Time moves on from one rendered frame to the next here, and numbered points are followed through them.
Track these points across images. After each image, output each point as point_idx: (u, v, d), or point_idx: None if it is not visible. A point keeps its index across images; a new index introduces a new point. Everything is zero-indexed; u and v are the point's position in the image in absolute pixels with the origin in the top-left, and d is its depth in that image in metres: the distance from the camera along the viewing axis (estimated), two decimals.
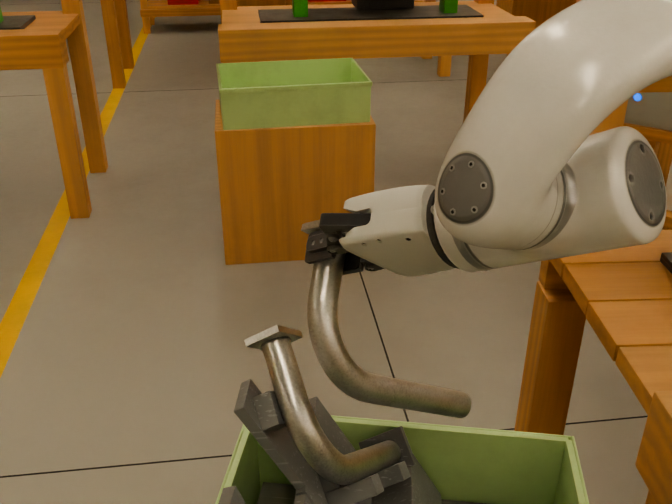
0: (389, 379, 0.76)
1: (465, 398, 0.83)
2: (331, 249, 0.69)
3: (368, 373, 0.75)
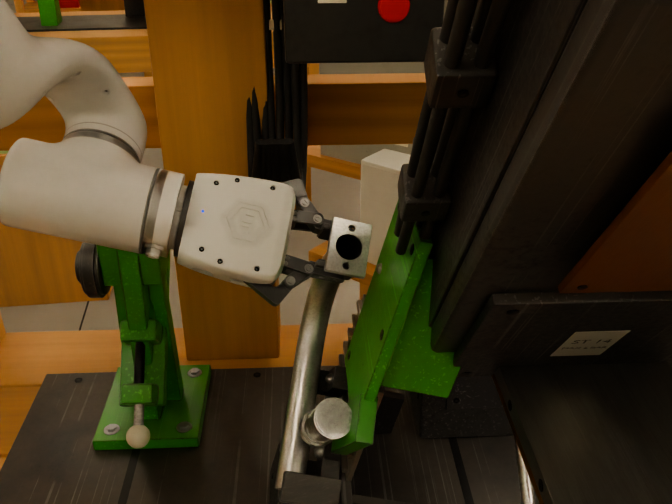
0: (300, 363, 0.80)
1: (278, 478, 0.76)
2: None
3: (313, 346, 0.81)
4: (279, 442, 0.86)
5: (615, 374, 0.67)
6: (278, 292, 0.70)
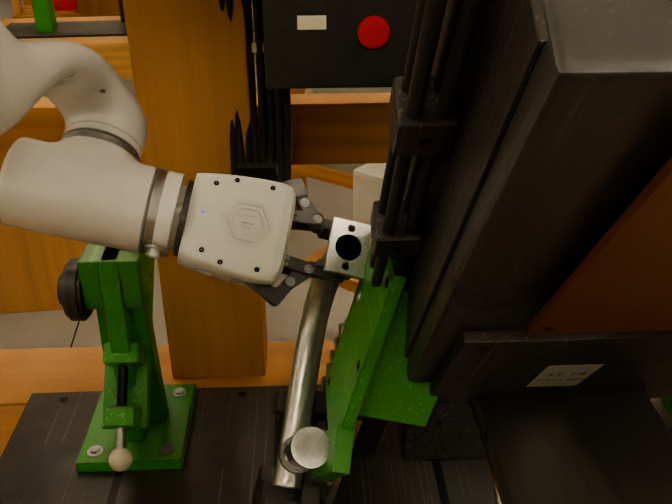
0: (300, 360, 0.81)
1: (276, 475, 0.76)
2: None
3: (312, 344, 0.81)
4: (261, 465, 0.86)
5: (592, 404, 0.67)
6: (278, 292, 0.70)
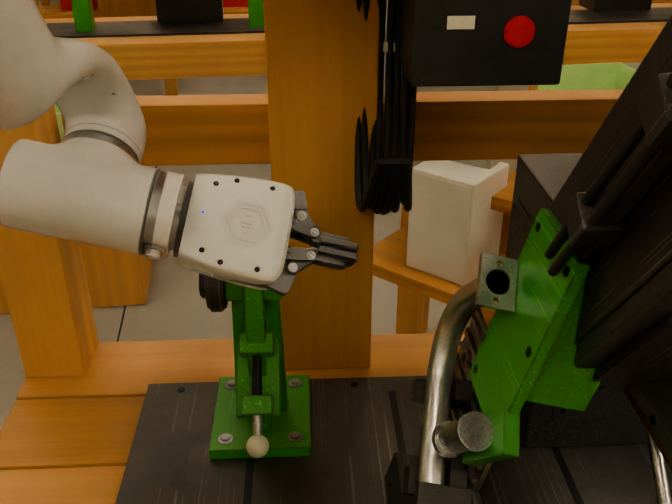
0: (434, 390, 0.83)
1: None
2: None
3: (445, 374, 0.83)
4: (395, 452, 0.89)
5: None
6: (284, 281, 0.71)
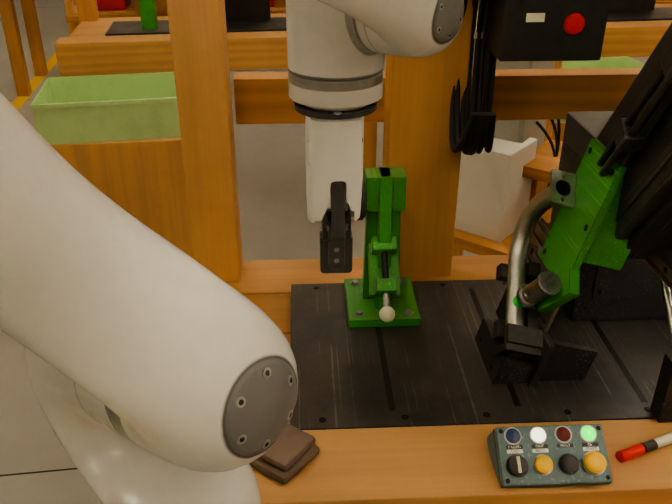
0: (514, 268, 1.21)
1: None
2: (350, 234, 0.70)
3: (522, 258, 1.22)
4: (483, 317, 1.28)
5: None
6: None
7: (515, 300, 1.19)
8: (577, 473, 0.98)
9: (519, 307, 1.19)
